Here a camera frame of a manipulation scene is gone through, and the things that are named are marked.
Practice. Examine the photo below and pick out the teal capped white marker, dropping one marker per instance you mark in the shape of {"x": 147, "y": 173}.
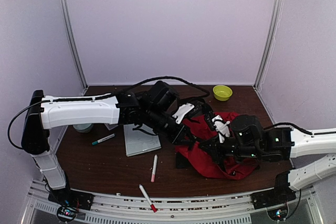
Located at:
{"x": 103, "y": 139}

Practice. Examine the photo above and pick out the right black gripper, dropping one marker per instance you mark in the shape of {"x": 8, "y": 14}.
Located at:
{"x": 214, "y": 149}

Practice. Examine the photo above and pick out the front aluminium rail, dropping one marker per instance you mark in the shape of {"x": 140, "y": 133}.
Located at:
{"x": 232, "y": 208}

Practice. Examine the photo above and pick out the lime green bowl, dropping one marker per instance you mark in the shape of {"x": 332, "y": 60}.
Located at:
{"x": 222, "y": 93}

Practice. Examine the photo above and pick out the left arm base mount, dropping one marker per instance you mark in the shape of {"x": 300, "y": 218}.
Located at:
{"x": 71, "y": 203}

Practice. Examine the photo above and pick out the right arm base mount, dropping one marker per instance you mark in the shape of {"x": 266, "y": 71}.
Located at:
{"x": 274, "y": 201}

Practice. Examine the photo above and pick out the red capped white marker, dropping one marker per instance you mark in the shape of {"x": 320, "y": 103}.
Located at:
{"x": 147, "y": 198}

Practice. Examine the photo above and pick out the grey book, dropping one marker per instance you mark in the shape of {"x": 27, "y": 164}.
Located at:
{"x": 137, "y": 142}

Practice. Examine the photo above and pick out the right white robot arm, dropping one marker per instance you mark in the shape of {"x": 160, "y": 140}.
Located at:
{"x": 283, "y": 141}

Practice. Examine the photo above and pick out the red backpack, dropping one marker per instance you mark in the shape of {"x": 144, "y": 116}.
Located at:
{"x": 202, "y": 162}

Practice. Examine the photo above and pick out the pale blue ceramic bowl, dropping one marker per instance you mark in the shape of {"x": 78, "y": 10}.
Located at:
{"x": 83, "y": 128}

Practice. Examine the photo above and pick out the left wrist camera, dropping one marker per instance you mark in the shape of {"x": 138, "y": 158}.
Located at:
{"x": 186, "y": 111}

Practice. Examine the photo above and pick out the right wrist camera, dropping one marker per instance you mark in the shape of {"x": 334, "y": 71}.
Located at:
{"x": 216, "y": 123}

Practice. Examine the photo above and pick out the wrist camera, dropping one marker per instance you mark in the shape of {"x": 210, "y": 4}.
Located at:
{"x": 216, "y": 123}
{"x": 186, "y": 111}

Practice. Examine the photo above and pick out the right aluminium frame post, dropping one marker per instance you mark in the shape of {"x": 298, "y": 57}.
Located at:
{"x": 269, "y": 44}

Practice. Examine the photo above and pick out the pink capped white marker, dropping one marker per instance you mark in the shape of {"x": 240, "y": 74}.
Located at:
{"x": 155, "y": 161}

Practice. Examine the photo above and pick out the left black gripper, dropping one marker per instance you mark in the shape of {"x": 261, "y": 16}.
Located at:
{"x": 176, "y": 138}

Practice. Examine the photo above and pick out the aluminium frame post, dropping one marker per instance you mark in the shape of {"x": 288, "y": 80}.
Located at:
{"x": 72, "y": 44}
{"x": 269, "y": 44}

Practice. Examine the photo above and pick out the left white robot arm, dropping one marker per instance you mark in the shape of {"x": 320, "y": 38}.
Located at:
{"x": 46, "y": 112}

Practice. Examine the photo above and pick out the left aluminium frame post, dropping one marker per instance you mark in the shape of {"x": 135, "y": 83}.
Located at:
{"x": 72, "y": 44}

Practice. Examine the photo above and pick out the pink book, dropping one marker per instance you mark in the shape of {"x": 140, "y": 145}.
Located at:
{"x": 111, "y": 126}

